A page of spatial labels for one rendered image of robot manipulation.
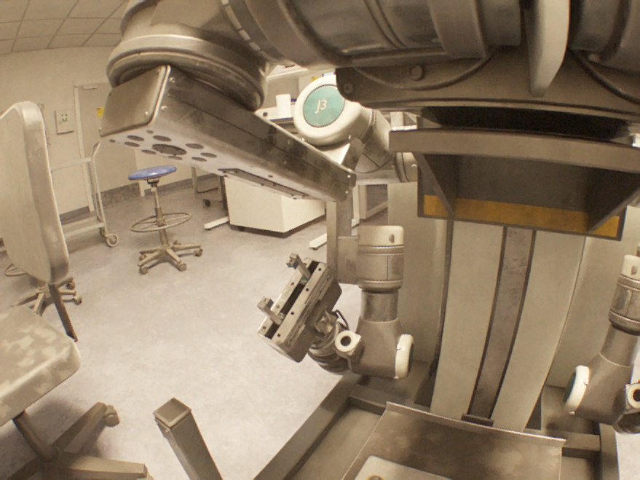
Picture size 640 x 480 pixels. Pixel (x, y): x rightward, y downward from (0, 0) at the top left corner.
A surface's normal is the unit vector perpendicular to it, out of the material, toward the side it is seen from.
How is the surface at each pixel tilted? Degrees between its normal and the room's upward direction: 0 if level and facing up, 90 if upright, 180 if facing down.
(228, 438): 0
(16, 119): 90
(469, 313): 90
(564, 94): 90
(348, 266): 74
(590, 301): 90
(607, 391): 68
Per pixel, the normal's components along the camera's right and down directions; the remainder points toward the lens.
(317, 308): -0.32, -0.61
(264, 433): -0.07, -0.94
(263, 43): -0.22, 0.97
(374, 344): -0.41, -0.05
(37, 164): 0.92, 0.07
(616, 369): -0.61, -0.10
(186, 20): 0.02, 0.53
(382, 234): -0.09, 0.04
